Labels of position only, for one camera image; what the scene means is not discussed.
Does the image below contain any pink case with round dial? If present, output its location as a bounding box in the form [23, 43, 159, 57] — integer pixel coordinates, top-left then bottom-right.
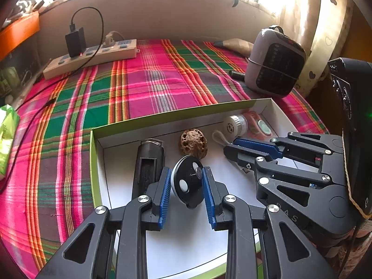
[246, 111, 274, 138]

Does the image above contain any black round remote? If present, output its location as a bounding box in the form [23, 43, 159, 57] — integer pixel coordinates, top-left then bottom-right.
[171, 155, 205, 209]

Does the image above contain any pile of bags and papers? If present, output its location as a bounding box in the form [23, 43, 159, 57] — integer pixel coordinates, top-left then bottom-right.
[12, 0, 45, 15]

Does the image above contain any black charger adapter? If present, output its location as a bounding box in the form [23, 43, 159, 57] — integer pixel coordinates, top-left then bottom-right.
[65, 27, 87, 57]

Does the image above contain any cream heart print curtain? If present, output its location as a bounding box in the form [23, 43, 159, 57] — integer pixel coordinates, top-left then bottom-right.
[296, 0, 358, 93]

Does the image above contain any white power strip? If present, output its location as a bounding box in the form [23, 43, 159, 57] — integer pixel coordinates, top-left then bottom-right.
[43, 39, 138, 80]

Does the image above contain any black charging cable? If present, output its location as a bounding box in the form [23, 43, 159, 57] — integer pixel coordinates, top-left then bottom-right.
[0, 6, 104, 194]

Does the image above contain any pink green plaid blanket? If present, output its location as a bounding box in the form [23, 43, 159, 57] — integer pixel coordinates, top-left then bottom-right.
[0, 38, 330, 271]

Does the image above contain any beige braided cord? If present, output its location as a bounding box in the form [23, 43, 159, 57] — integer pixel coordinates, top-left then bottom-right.
[342, 128, 372, 218]

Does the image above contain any green white cardboard box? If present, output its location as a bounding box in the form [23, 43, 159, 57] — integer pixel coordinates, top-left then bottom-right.
[90, 98, 300, 279]

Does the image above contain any small white round device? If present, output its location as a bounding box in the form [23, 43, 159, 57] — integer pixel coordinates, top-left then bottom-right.
[213, 114, 248, 147]

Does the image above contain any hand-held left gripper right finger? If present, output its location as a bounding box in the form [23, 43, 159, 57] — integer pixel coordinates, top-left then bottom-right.
[202, 167, 339, 279]

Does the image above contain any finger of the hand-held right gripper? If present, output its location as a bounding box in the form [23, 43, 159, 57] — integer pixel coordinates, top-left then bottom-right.
[232, 132, 345, 182]
[224, 145, 346, 236]

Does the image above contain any grey black space heater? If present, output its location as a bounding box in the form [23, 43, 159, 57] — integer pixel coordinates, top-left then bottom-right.
[244, 26, 307, 98]

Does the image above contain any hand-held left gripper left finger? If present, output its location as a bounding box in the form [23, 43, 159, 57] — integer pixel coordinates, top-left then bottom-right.
[36, 167, 172, 279]

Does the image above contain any black handheld flashlight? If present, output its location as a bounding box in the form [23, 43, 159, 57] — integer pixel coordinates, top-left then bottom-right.
[132, 138, 166, 201]

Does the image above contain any green tissue pack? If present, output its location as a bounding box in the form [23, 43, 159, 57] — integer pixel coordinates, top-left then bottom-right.
[0, 105, 21, 181]

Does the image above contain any white power plug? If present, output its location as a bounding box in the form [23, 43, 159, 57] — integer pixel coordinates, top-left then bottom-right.
[105, 32, 125, 47]

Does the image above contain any brown paper bag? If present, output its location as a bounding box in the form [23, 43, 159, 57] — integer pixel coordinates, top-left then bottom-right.
[213, 38, 255, 56]

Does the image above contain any orange tray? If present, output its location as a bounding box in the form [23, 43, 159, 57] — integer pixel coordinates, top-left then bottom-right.
[0, 12, 40, 60]

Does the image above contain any brown carved walnut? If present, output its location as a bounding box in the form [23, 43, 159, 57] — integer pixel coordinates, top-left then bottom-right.
[178, 130, 207, 158]

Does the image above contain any pale green jar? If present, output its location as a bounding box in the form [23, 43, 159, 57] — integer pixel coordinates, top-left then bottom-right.
[0, 67, 18, 94]

